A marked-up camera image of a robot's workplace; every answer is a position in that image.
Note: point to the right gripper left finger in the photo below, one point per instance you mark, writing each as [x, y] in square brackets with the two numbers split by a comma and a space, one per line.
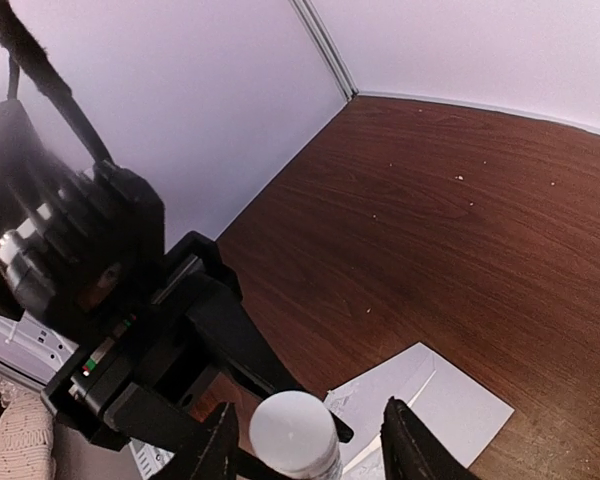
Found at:
[209, 455]

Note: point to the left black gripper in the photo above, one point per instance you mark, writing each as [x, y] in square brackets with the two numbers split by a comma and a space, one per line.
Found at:
[161, 354]

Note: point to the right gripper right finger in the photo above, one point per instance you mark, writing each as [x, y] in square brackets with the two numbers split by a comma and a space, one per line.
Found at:
[411, 452]

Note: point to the grey envelope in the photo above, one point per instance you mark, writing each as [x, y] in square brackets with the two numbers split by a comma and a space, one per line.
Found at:
[461, 413]

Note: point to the white green glue stick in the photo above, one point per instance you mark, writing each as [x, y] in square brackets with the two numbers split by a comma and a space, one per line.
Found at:
[293, 433]

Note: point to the left aluminium frame post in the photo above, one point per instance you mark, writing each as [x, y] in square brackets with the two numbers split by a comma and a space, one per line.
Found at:
[318, 32]

